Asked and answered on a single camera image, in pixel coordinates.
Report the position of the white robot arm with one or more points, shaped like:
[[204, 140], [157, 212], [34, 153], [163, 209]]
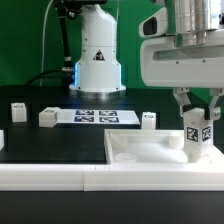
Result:
[[99, 72]]

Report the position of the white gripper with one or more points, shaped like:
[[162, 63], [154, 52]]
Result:
[[164, 65]]

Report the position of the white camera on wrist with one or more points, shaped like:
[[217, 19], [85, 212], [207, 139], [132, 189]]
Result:
[[156, 25]]

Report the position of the white sheet with fiducial tags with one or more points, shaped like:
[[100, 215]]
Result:
[[85, 116]]

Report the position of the white square table top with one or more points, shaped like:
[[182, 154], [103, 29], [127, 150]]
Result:
[[141, 147]]

